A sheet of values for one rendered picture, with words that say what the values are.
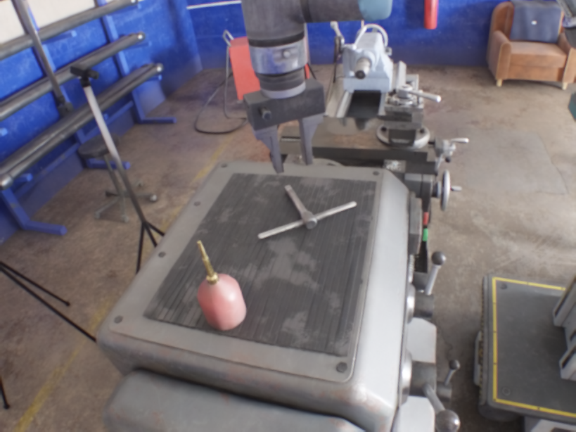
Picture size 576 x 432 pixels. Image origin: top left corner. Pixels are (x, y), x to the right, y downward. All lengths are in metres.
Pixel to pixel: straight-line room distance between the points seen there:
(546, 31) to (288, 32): 4.97
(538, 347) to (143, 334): 1.63
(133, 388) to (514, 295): 1.75
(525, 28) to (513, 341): 4.13
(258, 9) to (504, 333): 1.67
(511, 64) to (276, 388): 4.85
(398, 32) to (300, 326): 5.29
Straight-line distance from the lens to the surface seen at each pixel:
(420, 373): 0.78
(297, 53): 0.60
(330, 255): 0.67
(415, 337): 1.20
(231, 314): 0.58
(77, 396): 2.43
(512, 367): 1.82
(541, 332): 1.97
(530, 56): 5.16
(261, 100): 0.62
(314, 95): 0.65
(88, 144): 3.31
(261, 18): 0.57
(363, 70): 2.18
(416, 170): 1.83
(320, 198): 0.80
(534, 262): 2.72
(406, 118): 1.70
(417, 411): 1.11
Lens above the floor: 1.83
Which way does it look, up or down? 38 degrees down
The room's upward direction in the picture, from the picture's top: 9 degrees counter-clockwise
